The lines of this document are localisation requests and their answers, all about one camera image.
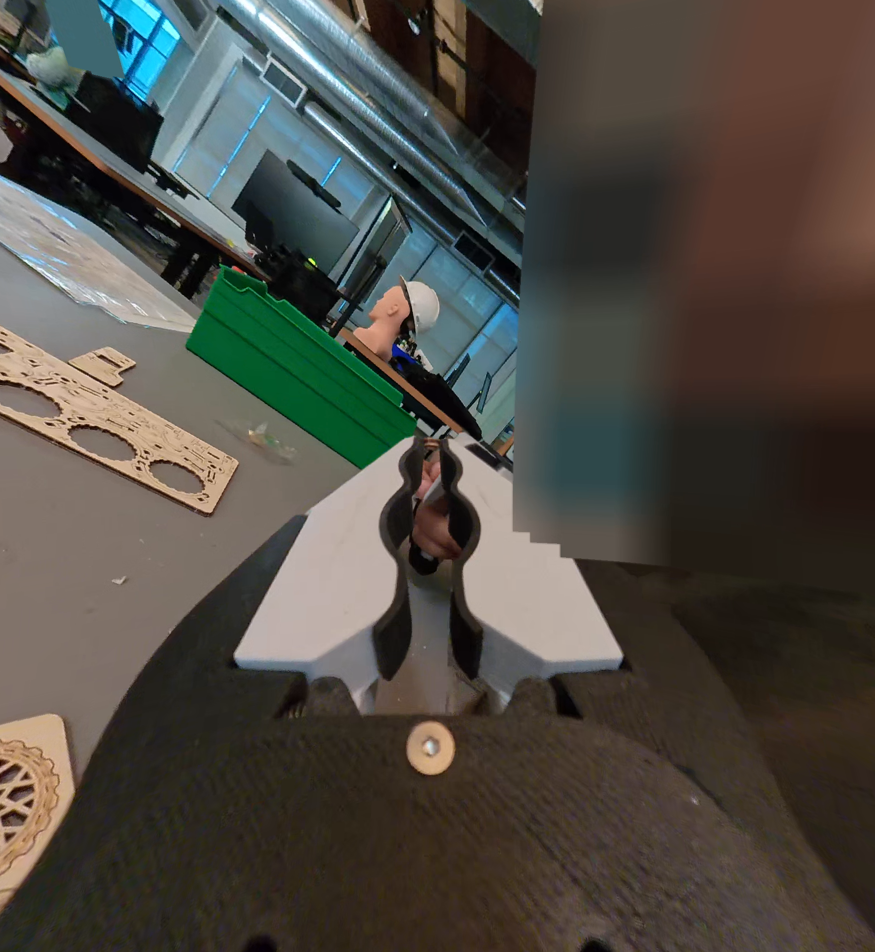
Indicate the small clear plastic bag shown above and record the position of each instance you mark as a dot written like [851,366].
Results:
[259,440]

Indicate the black monitor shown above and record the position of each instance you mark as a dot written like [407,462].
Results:
[296,216]

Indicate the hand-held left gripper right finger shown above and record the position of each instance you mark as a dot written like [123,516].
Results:
[542,610]

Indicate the wooden sheet with round holes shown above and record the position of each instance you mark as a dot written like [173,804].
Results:
[58,428]

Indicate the mannequin head with white helmet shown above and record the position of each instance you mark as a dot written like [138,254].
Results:
[408,312]

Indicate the small wooden sheet piece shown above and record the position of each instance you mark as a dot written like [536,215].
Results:
[103,366]

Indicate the wooden gear puzzle sheet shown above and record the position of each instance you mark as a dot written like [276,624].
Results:
[28,744]

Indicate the silver ventilation duct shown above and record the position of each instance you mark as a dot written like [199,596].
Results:
[370,111]

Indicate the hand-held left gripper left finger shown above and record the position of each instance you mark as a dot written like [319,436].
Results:
[318,587]

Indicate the background wooden table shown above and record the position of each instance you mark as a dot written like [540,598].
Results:
[147,186]

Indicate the clear plastic packaging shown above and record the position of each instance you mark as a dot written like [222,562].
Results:
[50,238]

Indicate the green bin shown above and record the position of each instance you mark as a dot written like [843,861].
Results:
[296,372]

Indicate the person's right hand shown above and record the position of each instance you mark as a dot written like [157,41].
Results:
[437,535]

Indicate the grey desk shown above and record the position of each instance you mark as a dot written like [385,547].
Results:
[73,595]

